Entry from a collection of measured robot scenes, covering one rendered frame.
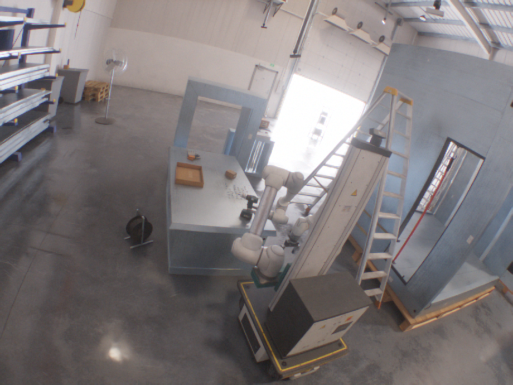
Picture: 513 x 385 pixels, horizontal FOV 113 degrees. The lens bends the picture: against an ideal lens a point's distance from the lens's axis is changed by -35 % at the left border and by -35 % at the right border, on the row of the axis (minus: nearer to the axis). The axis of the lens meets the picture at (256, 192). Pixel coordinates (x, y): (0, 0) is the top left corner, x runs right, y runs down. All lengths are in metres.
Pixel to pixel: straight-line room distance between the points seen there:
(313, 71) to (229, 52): 4.00
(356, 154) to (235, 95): 2.60
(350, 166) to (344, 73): 12.16
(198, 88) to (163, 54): 7.90
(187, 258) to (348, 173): 1.64
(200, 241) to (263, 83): 10.21
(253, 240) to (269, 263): 0.20
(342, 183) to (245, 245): 0.81
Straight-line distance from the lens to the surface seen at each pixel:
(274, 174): 1.93
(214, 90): 3.74
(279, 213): 2.41
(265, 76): 11.97
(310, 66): 12.63
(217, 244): 2.41
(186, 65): 11.49
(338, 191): 1.54
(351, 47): 13.68
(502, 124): 3.12
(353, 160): 1.49
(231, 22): 11.69
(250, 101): 3.85
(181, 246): 2.37
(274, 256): 1.84
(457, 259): 3.08
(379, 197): 2.82
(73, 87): 7.91
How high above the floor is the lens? 1.95
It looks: 26 degrees down
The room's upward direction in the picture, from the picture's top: 20 degrees clockwise
